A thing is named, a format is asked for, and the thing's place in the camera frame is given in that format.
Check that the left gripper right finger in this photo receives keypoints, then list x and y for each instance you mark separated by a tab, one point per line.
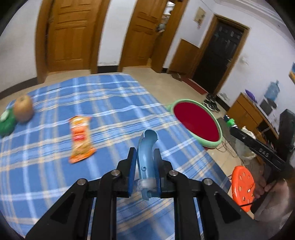
165	182

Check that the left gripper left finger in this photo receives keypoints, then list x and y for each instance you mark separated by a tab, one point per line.
127	168

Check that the blue curved plastic piece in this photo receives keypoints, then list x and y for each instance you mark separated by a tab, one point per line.
145	160

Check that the right hand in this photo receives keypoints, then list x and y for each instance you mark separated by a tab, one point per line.
279	189

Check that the orange plastic stool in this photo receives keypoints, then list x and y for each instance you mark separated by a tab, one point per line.
242	187

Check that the orange snack packet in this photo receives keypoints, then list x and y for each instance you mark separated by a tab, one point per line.
82	146

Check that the wooden cabinet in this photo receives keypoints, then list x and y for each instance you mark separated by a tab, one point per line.
246	113

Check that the red bin with green rim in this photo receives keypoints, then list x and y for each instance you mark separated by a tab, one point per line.
199	121

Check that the water dispenser bottle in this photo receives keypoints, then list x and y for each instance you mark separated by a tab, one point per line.
272	91

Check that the blue plaid tablecloth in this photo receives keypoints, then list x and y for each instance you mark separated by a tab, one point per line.
35	166

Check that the pair of sneakers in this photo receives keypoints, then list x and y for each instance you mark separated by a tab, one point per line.
210	103

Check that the dark entrance door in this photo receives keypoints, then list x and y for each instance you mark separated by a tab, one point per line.
217	55

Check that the brown apple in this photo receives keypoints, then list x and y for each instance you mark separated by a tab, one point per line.
23	108

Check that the middle wooden door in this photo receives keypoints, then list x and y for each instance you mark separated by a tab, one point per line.
142	42

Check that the wooden door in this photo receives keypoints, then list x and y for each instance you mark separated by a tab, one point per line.
142	42
68	36

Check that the green flower-shaped container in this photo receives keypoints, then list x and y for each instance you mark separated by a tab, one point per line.
8	123

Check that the left wooden door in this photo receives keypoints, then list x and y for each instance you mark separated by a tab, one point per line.
68	36

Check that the small wooden wall panel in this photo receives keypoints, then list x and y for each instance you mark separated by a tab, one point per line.
184	58

